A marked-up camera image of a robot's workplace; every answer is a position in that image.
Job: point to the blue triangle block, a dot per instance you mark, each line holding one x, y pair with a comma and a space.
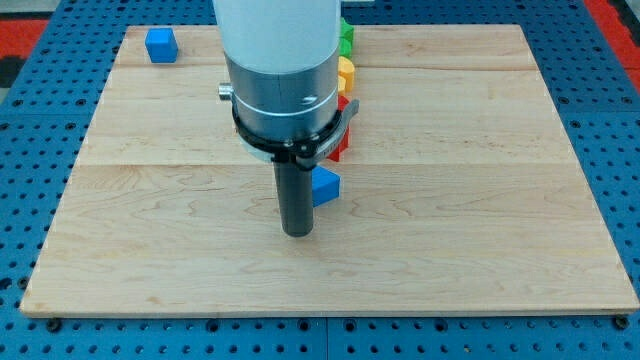
325, 186

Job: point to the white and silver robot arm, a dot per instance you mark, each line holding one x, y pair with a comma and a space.
282, 58

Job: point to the red star block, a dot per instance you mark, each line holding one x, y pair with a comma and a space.
343, 101

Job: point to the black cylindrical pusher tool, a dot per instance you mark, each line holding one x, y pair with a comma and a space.
294, 190

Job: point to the yellow block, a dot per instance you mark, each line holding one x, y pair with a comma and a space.
346, 75

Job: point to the wooden board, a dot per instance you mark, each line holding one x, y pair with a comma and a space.
461, 195

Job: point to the green block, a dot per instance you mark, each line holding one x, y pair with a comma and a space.
346, 39

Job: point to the blue cube block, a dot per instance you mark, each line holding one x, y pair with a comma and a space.
161, 45

